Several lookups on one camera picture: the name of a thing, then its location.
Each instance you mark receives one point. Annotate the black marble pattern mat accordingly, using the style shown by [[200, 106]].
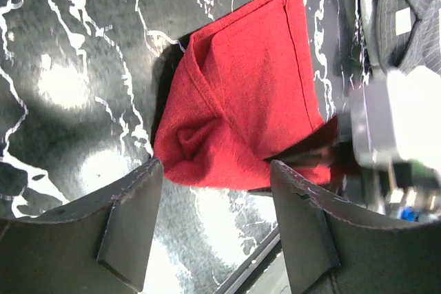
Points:
[[84, 84]]

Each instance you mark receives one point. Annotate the red cloth napkin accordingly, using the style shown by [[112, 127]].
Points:
[[242, 93]]

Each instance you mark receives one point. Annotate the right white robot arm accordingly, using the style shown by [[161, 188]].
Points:
[[395, 130]]

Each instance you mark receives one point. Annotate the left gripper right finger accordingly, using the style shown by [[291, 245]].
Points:
[[331, 245]]

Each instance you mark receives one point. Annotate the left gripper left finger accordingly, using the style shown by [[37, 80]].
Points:
[[99, 243]]

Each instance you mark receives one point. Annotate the dark striped folded shirt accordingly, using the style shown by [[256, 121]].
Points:
[[401, 34]]

